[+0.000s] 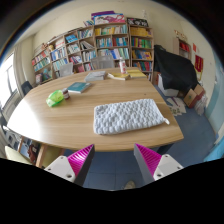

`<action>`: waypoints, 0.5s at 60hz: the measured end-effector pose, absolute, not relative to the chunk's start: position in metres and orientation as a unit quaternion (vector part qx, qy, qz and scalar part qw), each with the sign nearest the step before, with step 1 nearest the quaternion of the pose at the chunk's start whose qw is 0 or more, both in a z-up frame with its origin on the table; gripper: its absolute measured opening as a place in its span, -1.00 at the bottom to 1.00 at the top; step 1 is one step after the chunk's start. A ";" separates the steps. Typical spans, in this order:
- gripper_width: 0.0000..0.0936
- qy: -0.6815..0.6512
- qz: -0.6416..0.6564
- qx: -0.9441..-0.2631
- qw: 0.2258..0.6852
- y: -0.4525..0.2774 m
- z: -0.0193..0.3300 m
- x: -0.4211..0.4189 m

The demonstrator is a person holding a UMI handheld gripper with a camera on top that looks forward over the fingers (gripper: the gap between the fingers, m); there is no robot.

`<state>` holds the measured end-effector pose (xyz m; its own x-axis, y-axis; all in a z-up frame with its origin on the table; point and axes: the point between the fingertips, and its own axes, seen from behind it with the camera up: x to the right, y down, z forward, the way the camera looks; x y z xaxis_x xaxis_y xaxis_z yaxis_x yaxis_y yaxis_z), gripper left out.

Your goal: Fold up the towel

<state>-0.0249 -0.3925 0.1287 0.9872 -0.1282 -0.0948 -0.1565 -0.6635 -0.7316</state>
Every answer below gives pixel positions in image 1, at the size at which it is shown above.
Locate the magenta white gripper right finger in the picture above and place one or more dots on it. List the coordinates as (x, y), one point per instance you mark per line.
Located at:
(154, 166)

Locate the white red bottle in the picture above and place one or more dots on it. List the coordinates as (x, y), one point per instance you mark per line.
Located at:
(122, 65)

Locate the white textured towel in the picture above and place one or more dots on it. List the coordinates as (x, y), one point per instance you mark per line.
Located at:
(127, 116)

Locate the grey mesh chair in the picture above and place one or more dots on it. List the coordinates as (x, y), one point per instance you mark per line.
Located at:
(102, 62)

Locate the grey chair left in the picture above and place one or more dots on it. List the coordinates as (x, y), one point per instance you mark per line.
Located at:
(66, 69)

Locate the cardboard box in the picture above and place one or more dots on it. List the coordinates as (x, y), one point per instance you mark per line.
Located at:
(193, 96)

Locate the small wooden wall shelf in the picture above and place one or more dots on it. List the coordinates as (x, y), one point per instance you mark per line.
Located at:
(181, 46)

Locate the yellow paper pad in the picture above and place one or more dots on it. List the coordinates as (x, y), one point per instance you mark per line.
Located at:
(136, 73)

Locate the small dark jar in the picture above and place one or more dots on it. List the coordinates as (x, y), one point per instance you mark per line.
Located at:
(65, 93)

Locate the grey book stack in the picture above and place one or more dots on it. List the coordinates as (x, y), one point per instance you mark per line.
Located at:
(95, 76)

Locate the black cloth cover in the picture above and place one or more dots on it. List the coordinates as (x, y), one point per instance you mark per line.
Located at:
(177, 72)

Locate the teal book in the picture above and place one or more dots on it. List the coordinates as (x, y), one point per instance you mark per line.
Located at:
(78, 87)

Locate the green plastic bag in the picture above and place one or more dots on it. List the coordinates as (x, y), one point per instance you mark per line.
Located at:
(54, 98)

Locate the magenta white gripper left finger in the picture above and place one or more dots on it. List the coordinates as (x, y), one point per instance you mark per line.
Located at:
(73, 168)

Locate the wooden bookshelf with books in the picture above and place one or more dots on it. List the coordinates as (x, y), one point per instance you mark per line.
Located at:
(130, 39)

